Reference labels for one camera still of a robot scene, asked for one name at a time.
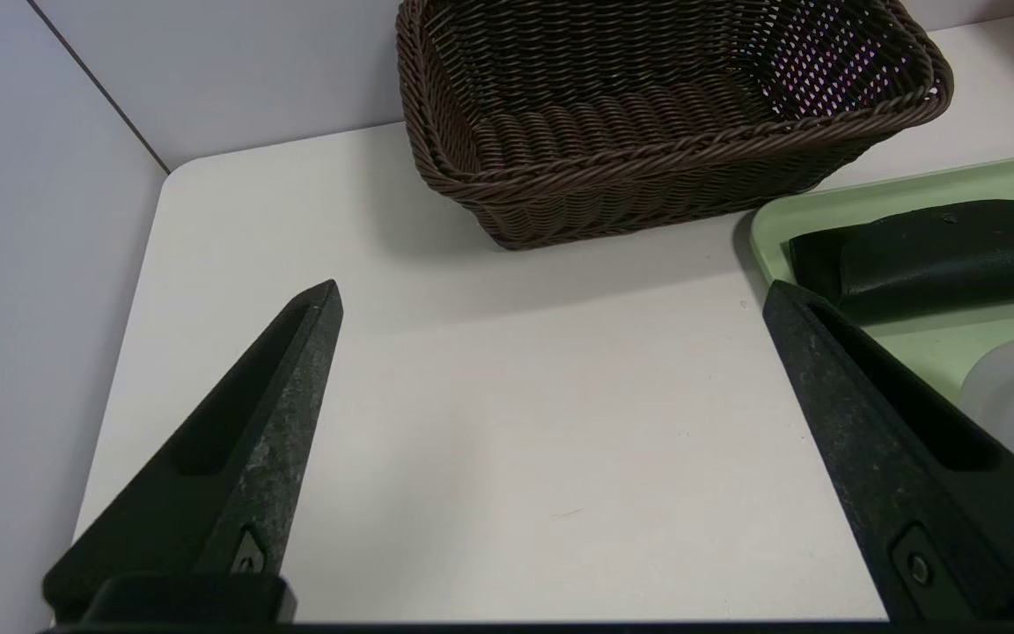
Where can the dark brown wicker basket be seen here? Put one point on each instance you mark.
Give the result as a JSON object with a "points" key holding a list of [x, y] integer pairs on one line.
{"points": [[630, 132]]}

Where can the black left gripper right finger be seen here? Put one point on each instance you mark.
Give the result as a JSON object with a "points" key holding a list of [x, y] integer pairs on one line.
{"points": [[912, 493]]}

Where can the black folded pouch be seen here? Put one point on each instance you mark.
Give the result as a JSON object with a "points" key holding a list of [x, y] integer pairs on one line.
{"points": [[947, 260]]}

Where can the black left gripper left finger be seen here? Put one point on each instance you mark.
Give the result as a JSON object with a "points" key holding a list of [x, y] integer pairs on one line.
{"points": [[234, 475]]}

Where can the light green plastic tray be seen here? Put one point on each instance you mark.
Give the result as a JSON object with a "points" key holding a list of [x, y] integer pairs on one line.
{"points": [[938, 357]]}

